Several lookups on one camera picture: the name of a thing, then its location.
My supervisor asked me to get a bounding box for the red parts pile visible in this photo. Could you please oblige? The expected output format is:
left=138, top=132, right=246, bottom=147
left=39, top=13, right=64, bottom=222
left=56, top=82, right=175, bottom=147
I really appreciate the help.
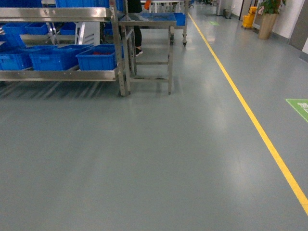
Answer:
left=93, top=51, right=112, bottom=55

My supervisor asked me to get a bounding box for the person in black trousers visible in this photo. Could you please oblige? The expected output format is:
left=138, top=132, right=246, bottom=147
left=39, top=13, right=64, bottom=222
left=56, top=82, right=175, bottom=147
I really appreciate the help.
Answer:
left=128, top=0, right=143, bottom=56

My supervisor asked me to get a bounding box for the potted plant tan planter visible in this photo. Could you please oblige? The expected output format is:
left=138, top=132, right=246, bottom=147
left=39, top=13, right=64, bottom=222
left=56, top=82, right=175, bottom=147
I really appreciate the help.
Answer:
left=257, top=0, right=286, bottom=39

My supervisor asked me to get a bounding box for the stainless steel shelf rack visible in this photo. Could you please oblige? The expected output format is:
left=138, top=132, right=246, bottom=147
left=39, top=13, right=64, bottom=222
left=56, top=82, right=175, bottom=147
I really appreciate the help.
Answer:
left=0, top=0, right=127, bottom=96

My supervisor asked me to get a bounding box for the blue plastic bin middle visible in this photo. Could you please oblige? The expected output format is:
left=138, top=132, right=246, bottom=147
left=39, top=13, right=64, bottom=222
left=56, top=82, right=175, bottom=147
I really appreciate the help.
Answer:
left=29, top=45, right=93, bottom=71

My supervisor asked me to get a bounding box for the stainless steel side table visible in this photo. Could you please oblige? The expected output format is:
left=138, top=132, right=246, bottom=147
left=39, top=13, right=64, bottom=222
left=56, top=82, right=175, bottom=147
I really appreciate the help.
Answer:
left=119, top=13, right=176, bottom=94

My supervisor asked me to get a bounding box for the blue bin with red parts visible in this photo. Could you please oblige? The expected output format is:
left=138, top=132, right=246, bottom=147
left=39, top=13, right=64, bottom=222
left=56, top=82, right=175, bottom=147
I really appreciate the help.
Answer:
left=76, top=44, right=117, bottom=71

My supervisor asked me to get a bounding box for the yellow mop bucket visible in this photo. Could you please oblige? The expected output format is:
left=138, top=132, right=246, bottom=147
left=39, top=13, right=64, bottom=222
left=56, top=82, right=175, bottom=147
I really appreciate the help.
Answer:
left=241, top=6, right=257, bottom=29

